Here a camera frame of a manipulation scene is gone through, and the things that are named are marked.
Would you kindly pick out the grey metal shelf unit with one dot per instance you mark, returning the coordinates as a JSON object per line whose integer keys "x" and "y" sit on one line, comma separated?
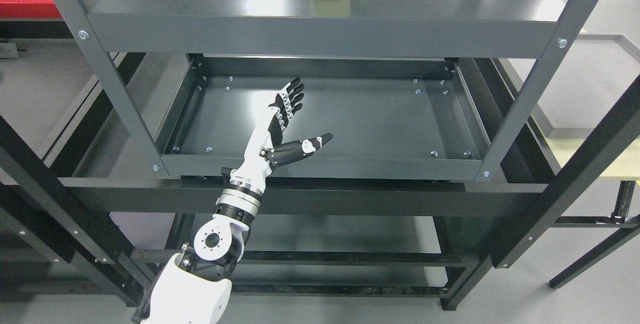
{"x": 337, "y": 38}

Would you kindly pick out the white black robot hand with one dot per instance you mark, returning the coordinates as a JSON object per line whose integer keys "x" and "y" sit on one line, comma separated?
{"x": 265, "y": 150}

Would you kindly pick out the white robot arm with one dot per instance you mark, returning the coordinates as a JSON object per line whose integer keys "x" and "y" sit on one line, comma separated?
{"x": 194, "y": 286}

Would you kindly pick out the black metal shelf rack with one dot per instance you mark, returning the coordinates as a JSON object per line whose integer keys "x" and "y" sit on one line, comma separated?
{"x": 321, "y": 232}

